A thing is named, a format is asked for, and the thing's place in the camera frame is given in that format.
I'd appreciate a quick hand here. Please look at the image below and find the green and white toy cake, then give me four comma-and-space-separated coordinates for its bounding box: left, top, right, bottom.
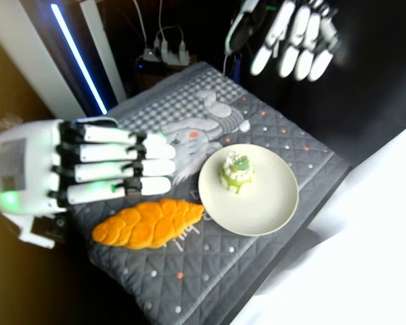
219, 151, 257, 194

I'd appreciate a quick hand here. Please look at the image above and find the orange toy bread loaf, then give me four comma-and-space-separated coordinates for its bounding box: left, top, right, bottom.
91, 198, 205, 251

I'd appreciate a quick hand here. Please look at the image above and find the cream round plate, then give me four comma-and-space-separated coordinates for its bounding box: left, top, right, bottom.
198, 143, 299, 237

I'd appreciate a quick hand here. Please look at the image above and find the grey quilt with printed bear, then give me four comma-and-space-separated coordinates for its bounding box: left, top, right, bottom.
69, 60, 351, 325

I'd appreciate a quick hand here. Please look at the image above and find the white power strip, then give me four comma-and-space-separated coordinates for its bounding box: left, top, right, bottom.
141, 43, 192, 67

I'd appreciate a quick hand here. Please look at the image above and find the blue-white LED light strip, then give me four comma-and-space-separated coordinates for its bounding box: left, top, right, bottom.
49, 2, 108, 116

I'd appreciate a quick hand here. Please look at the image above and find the looped white cable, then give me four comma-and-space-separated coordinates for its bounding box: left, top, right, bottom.
154, 26, 187, 57

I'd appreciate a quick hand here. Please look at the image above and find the white frame post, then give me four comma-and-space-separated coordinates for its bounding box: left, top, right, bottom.
79, 0, 128, 102

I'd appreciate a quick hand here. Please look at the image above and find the thin white cable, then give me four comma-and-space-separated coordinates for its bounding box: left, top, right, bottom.
131, 0, 150, 51

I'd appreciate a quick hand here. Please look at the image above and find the wide white frame panel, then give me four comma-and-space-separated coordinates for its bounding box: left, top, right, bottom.
0, 0, 87, 120

